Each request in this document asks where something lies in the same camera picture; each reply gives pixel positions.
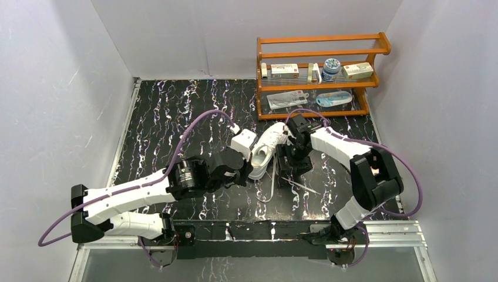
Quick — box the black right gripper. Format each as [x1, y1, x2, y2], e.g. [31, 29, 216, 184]
[275, 142, 313, 176]

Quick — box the white shoelace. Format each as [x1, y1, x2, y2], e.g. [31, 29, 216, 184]
[256, 156, 321, 203]

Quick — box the white sneaker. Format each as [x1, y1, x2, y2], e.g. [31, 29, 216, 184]
[248, 122, 289, 180]

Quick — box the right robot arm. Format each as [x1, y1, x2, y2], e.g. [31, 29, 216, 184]
[277, 115, 404, 243]

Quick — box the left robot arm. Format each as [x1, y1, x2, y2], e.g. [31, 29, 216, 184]
[70, 147, 253, 244]

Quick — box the white flat packet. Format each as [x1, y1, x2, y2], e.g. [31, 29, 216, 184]
[267, 90, 309, 110]

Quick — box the blue oval package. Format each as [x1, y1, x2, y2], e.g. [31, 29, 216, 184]
[315, 90, 352, 108]

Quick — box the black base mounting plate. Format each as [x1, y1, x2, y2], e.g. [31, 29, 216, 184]
[138, 220, 368, 269]

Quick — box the beige clip item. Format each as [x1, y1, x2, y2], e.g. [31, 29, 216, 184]
[307, 63, 322, 84]

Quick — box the orange wooden shelf rack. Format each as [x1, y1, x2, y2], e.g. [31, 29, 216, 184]
[256, 32, 391, 120]

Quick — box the white box on left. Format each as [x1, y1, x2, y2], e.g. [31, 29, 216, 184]
[270, 63, 300, 79]

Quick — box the white box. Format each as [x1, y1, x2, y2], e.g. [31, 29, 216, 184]
[270, 63, 300, 79]
[341, 62, 374, 81]

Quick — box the blue white round jar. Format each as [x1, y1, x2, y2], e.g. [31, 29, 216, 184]
[321, 58, 341, 82]

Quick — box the white box on right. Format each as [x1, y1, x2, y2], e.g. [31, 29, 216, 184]
[341, 62, 374, 81]

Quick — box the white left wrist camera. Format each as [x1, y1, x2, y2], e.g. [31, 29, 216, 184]
[229, 129, 258, 160]

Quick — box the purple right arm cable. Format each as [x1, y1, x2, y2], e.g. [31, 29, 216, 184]
[285, 108, 423, 219]

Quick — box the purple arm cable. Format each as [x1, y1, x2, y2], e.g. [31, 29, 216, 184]
[38, 109, 240, 247]
[285, 108, 423, 219]

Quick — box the aluminium rail frame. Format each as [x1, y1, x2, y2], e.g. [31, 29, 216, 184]
[70, 220, 436, 281]

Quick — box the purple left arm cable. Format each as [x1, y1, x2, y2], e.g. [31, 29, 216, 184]
[38, 109, 240, 247]

